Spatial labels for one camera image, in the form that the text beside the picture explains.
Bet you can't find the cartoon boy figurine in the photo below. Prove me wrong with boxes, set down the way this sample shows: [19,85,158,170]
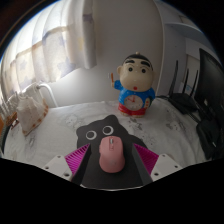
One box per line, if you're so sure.
[110,52,157,118]

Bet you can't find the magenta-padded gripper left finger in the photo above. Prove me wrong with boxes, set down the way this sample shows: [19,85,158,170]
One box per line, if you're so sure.
[41,143,92,186]

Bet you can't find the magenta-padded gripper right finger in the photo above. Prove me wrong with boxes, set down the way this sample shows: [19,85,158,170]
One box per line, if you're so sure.
[131,143,184,186]

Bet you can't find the white printed tablecloth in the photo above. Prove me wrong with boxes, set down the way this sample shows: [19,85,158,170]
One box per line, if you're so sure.
[2,99,214,192]

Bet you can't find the large white conch shell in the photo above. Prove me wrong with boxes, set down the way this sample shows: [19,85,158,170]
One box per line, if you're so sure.
[15,83,50,137]

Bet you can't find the white wall shelf unit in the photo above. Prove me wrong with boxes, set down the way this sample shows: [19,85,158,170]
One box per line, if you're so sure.
[164,6,216,68]

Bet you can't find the black router with antennas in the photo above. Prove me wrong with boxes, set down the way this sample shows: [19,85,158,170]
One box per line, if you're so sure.
[164,59,201,115]

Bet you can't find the white star-print curtain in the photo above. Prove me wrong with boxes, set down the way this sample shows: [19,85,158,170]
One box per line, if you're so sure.
[0,0,98,98]

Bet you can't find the black computer monitor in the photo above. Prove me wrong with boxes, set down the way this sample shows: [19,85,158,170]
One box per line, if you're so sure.
[194,48,224,161]

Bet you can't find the pink computer mouse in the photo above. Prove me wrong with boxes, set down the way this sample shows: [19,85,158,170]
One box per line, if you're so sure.
[98,135,126,174]

